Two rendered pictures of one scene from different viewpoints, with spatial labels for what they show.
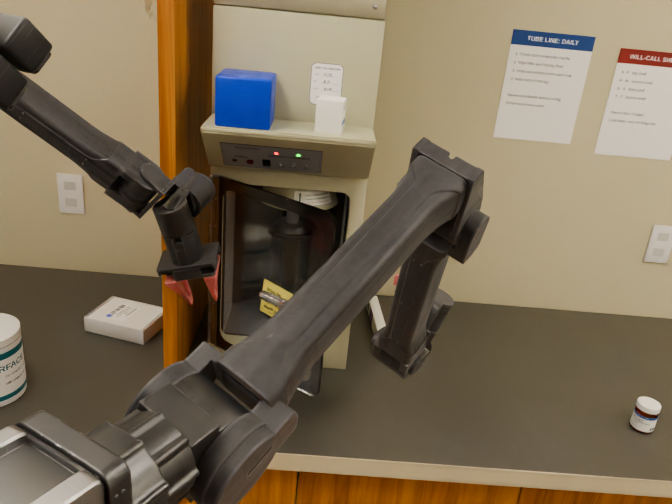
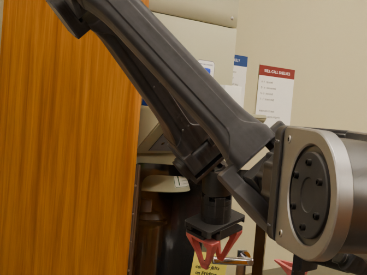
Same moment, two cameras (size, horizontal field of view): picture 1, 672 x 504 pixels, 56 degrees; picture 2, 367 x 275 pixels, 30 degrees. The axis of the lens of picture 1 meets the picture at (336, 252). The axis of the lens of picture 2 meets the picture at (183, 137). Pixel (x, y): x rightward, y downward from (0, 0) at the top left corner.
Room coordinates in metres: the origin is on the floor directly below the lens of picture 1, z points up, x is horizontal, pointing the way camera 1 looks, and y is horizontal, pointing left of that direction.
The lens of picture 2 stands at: (0.12, 1.17, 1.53)
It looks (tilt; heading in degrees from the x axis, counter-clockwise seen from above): 3 degrees down; 317
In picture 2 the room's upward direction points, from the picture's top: 5 degrees clockwise
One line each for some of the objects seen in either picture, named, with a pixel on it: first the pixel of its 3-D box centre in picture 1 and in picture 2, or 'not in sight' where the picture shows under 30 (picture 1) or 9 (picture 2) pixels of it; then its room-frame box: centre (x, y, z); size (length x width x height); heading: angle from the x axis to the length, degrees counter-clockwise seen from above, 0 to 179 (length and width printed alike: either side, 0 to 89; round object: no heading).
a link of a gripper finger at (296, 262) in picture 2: not in sight; (291, 258); (1.11, -0.15, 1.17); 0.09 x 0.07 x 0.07; 2
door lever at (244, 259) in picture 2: (284, 299); (231, 259); (1.09, 0.09, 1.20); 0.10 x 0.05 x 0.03; 56
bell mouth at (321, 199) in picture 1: (299, 186); not in sight; (1.36, 0.09, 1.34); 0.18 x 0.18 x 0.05
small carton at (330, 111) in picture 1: (330, 114); (225, 98); (1.20, 0.04, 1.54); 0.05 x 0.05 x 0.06; 85
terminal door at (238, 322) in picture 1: (266, 286); (195, 258); (1.16, 0.13, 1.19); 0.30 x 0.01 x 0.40; 56
